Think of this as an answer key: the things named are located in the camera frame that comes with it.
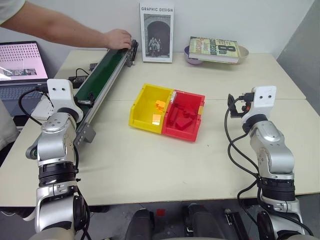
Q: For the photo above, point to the long red building block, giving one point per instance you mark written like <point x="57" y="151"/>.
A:
<point x="173" y="115"/>

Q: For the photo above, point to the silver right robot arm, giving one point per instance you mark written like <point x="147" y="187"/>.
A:
<point x="272" y="145"/>

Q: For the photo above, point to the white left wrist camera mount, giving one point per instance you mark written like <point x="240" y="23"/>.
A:
<point x="59" y="93"/>

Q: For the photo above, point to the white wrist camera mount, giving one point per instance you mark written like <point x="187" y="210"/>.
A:
<point x="263" y="98"/>
<point x="59" y="93"/>

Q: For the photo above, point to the purple bowl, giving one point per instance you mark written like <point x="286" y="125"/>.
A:
<point x="192" y="60"/>

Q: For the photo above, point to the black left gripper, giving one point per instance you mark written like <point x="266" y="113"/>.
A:
<point x="76" y="100"/>

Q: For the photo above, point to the small red building blocks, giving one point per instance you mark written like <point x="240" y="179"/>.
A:
<point x="188" y="112"/>

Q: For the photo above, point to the dark rounded shape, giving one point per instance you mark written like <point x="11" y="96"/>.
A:
<point x="202" y="222"/>
<point x="139" y="225"/>

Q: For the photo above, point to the black power adapter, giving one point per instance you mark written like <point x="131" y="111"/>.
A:
<point x="78" y="80"/>

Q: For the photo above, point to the beige bowl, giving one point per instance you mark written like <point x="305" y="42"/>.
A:
<point x="244" y="53"/>

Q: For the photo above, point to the person's bare hand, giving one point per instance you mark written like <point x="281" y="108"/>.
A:
<point x="119" y="39"/>

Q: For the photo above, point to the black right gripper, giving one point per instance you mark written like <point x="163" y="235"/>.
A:
<point x="245" y="101"/>

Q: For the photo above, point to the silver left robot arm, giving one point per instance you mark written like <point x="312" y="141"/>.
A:
<point x="56" y="140"/>

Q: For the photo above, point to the black bar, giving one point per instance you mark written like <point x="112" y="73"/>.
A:
<point x="235" y="222"/>

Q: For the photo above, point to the black keypad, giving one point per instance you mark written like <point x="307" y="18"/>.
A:
<point x="93" y="66"/>

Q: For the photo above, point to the white graphic design book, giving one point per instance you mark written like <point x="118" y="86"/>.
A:
<point x="157" y="32"/>

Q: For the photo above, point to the green yellow paperback book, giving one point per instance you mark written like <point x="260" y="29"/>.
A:
<point x="215" y="50"/>

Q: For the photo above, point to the green conveyor belt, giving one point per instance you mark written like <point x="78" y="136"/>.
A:
<point x="105" y="67"/>

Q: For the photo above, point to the small red square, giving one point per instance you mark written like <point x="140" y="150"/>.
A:
<point x="160" y="212"/>

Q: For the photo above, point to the red wedge building block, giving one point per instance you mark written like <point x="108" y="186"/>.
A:
<point x="183" y="124"/>

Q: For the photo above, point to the red plastic bin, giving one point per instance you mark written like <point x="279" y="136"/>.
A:
<point x="197" y="105"/>

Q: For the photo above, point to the person's bare forearm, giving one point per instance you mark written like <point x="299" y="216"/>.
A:
<point x="55" y="28"/>

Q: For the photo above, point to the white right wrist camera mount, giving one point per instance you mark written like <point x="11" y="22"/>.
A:
<point x="263" y="98"/>

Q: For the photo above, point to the white box device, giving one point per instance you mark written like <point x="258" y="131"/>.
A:
<point x="41" y="110"/>

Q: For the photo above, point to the grey bystander garment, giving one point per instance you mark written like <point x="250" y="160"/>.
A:
<point x="7" y="125"/>

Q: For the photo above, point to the yellow building block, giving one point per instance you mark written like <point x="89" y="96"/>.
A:
<point x="160" y="105"/>
<point x="156" y="119"/>

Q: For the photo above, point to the light shirt sleeve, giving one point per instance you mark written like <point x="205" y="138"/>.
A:
<point x="10" y="10"/>

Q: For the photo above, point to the yellow plastic bin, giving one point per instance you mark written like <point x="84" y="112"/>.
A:
<point x="146" y="105"/>

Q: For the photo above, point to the grey laptop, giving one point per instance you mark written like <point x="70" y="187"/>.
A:
<point x="20" y="60"/>

